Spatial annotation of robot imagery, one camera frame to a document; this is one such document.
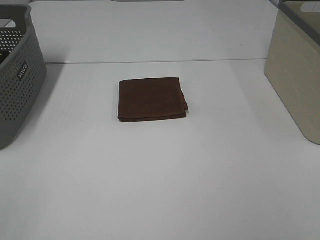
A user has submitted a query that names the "brown towel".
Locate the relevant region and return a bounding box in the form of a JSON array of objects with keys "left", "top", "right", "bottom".
[{"left": 118, "top": 77, "right": 189, "bottom": 122}]

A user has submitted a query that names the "beige plastic storage basket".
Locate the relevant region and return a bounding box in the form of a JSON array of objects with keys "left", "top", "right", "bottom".
[{"left": 264, "top": 0, "right": 320, "bottom": 145}]

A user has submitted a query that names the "grey perforated plastic basket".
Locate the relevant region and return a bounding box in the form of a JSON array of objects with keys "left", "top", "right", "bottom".
[{"left": 0, "top": 4, "right": 47, "bottom": 149}]

